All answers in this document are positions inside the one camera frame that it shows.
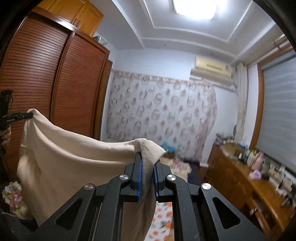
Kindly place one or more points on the brown louvered wardrobe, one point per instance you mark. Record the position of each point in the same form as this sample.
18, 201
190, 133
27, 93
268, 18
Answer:
59, 70

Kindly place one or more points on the floral blanket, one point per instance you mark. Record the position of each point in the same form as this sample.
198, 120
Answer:
177, 167

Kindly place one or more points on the floral lace curtain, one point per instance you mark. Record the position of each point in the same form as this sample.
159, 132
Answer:
181, 113

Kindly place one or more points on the wooden sideboard cabinet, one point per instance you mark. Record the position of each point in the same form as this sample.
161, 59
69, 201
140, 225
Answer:
257, 199

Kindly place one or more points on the pink bottle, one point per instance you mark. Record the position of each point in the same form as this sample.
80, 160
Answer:
257, 164

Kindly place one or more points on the beige wall air conditioner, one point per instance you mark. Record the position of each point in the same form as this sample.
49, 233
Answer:
212, 70

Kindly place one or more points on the beige cloth garment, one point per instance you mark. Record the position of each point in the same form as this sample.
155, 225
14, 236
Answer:
55, 163

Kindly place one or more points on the blue item brown box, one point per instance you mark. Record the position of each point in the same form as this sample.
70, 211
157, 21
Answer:
168, 148

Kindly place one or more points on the side lace curtain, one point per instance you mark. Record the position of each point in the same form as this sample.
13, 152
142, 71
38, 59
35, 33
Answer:
242, 94

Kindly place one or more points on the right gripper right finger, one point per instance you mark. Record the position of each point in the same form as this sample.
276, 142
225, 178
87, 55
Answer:
162, 192

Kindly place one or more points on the person's left hand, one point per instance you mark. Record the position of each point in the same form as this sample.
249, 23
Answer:
5, 137

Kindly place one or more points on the grey window blind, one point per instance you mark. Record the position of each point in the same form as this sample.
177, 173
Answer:
277, 132

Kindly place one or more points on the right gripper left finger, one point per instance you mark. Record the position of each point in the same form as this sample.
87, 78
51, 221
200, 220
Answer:
132, 177

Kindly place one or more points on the pink tissue pack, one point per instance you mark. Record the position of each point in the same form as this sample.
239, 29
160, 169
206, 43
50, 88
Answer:
255, 175

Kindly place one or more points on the upper wooden cabinet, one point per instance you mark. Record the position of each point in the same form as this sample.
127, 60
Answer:
80, 13

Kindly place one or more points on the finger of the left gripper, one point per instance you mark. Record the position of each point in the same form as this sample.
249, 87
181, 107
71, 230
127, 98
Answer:
18, 116

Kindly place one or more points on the cardboard box on cabinet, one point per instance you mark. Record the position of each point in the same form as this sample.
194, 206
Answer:
230, 149

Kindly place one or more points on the ceiling light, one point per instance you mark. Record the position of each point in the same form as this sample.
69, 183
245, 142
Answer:
199, 9

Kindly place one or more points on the orange print bed sheet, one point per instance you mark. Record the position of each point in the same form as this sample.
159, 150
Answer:
162, 226

